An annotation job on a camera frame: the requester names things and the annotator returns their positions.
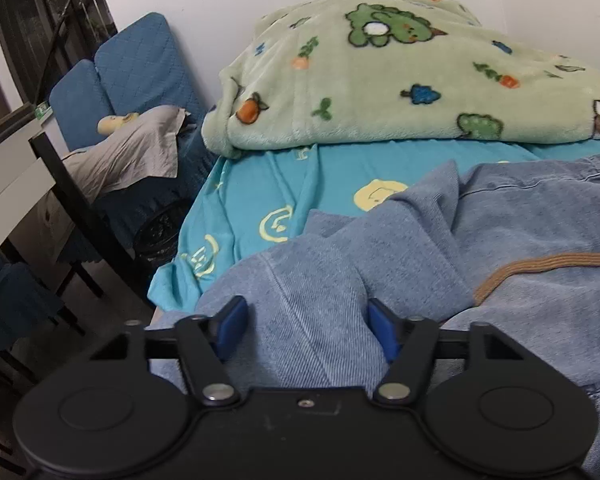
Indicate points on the teal printed bed sheet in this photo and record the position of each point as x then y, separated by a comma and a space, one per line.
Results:
260, 190

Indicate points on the white desk with black legs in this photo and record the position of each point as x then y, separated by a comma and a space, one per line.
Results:
15, 185

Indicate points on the green printed fleece blanket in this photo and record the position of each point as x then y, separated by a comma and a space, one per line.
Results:
405, 70

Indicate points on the grey cloth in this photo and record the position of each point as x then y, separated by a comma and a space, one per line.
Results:
130, 160

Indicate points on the bin with black bag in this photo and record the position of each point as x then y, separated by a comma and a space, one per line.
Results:
160, 235

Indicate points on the dark barred window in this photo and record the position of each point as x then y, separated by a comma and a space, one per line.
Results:
35, 15

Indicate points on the blue quilted sofa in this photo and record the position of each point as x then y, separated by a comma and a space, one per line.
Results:
140, 65

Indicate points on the yellow plush toy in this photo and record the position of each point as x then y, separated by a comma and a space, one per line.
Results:
114, 123

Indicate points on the blue denim jeans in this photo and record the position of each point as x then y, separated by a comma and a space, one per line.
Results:
430, 240

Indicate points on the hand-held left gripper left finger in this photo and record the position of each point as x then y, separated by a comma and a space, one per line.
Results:
232, 326

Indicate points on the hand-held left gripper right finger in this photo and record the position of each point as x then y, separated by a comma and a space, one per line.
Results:
383, 326

